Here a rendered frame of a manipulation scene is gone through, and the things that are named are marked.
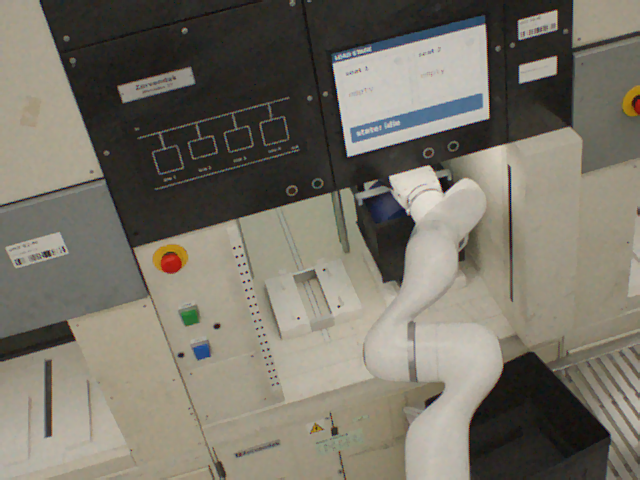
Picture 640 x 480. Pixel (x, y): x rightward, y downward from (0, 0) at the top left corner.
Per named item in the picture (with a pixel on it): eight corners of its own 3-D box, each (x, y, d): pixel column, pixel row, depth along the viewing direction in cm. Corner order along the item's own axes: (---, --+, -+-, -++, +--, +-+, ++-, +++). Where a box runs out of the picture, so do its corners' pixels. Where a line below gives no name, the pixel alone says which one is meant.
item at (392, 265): (378, 297, 207) (363, 193, 187) (355, 249, 223) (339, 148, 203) (472, 270, 209) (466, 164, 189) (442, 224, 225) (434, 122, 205)
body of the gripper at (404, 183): (404, 221, 187) (389, 194, 195) (448, 209, 188) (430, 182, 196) (401, 193, 182) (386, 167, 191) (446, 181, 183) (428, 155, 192)
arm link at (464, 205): (466, 184, 150) (466, 168, 179) (398, 242, 154) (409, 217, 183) (499, 222, 150) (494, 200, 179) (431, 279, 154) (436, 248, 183)
